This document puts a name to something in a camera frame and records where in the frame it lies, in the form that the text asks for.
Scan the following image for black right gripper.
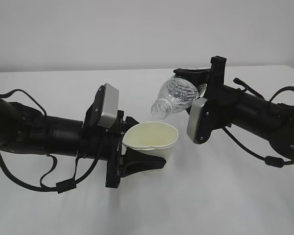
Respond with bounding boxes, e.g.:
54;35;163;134
173;56;226;99

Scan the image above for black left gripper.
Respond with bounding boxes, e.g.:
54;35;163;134
100;110;167;188

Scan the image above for white paper cup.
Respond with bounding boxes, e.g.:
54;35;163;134
122;121;179;178

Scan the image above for clear water bottle green label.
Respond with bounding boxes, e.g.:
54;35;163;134
151;75;200;119

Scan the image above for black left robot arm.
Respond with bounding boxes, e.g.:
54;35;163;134
0;84;166;193

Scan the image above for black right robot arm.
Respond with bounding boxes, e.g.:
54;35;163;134
173;56;294;168

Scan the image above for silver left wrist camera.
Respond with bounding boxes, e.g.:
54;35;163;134
98;83;119;128

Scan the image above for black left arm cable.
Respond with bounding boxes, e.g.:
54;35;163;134
0;89;103;194

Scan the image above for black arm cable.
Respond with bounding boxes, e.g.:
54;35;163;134
0;89;103;194
222;77;294;168

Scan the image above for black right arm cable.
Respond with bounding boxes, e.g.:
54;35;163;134
222;77;294;168

